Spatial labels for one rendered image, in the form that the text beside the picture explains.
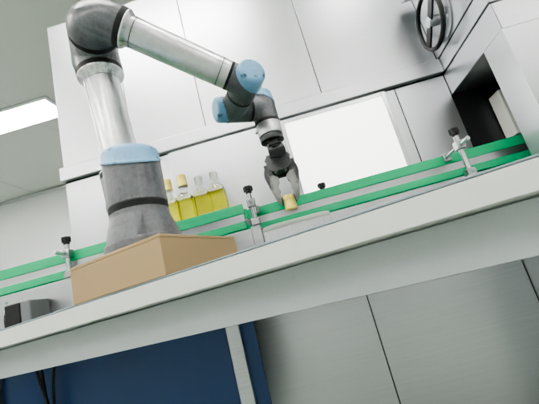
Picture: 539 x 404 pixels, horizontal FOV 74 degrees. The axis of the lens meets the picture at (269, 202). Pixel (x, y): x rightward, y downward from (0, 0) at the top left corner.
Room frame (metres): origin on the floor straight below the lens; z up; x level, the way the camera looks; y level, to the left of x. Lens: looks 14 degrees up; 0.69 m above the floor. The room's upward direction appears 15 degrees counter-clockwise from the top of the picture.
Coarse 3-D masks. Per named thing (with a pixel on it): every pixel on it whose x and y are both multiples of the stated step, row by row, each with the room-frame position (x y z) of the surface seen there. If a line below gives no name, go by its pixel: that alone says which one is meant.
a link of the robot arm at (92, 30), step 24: (96, 0) 0.66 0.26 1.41; (72, 24) 0.67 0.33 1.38; (96, 24) 0.67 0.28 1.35; (120, 24) 0.67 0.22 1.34; (144, 24) 0.70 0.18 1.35; (96, 48) 0.72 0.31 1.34; (120, 48) 0.73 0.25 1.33; (144, 48) 0.72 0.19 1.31; (168, 48) 0.72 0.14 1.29; (192, 48) 0.74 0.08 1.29; (192, 72) 0.77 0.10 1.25; (216, 72) 0.77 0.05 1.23; (240, 72) 0.77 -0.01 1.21; (264, 72) 0.80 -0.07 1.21; (240, 96) 0.83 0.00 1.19
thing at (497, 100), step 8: (496, 96) 1.24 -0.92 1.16; (504, 96) 1.23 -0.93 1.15; (496, 104) 1.26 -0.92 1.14; (504, 104) 1.23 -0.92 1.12; (496, 112) 1.28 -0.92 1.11; (504, 112) 1.25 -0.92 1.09; (504, 120) 1.26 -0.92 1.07; (512, 120) 1.23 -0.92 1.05; (504, 128) 1.28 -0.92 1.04; (512, 128) 1.24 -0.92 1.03
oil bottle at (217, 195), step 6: (210, 186) 1.18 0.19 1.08; (216, 186) 1.18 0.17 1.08; (222, 186) 1.18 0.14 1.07; (210, 192) 1.18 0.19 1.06; (216, 192) 1.17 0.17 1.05; (222, 192) 1.17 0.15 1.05; (210, 198) 1.18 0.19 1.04; (216, 198) 1.17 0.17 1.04; (222, 198) 1.17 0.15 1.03; (210, 204) 1.18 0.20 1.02; (216, 204) 1.18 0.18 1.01; (222, 204) 1.17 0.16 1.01; (228, 204) 1.20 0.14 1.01; (216, 210) 1.18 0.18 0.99
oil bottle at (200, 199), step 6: (198, 192) 1.18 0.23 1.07; (204, 192) 1.18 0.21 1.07; (192, 198) 1.19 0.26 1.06; (198, 198) 1.18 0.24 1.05; (204, 198) 1.18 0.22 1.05; (198, 204) 1.18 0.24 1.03; (204, 204) 1.18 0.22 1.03; (198, 210) 1.18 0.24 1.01; (204, 210) 1.18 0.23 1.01; (210, 210) 1.18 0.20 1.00
